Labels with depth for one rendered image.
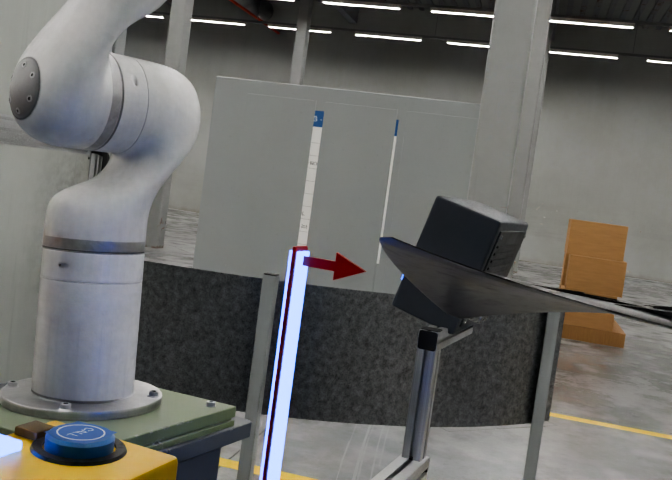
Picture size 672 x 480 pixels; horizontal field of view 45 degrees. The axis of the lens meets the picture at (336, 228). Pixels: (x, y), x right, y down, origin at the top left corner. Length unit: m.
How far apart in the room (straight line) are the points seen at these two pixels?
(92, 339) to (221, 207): 6.16
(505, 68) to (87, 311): 4.17
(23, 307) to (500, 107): 3.18
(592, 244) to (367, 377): 6.38
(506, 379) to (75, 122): 1.99
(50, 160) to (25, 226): 0.21
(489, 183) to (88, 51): 4.09
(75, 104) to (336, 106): 5.95
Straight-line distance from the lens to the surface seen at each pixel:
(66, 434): 0.52
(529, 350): 2.75
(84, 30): 0.96
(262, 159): 6.99
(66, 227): 0.98
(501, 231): 1.25
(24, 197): 2.52
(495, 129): 4.91
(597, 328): 8.77
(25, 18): 2.49
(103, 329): 0.98
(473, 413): 2.66
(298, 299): 0.71
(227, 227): 7.09
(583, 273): 8.69
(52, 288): 0.99
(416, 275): 0.68
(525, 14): 5.02
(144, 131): 1.00
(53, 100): 0.94
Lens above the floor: 1.25
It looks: 3 degrees down
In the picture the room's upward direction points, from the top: 8 degrees clockwise
